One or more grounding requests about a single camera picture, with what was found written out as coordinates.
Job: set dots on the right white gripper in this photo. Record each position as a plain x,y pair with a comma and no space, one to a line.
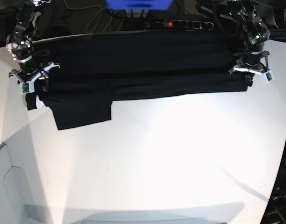
27,79

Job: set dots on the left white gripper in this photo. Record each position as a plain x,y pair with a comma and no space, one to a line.
252,64

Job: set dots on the black T-shirt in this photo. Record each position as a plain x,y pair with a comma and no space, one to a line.
97,70

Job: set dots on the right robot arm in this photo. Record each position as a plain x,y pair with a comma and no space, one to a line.
20,46

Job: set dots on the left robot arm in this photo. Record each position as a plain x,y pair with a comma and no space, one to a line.
250,28

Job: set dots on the white garment label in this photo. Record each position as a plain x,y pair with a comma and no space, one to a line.
39,103

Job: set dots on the black power strip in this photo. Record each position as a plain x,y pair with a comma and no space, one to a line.
184,25

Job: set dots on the blue box overhead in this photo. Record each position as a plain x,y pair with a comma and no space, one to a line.
139,4

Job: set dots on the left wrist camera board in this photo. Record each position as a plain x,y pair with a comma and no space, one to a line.
269,76

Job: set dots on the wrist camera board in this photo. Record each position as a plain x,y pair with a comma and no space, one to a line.
269,76
24,88

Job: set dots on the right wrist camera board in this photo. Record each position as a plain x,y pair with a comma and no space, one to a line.
24,88

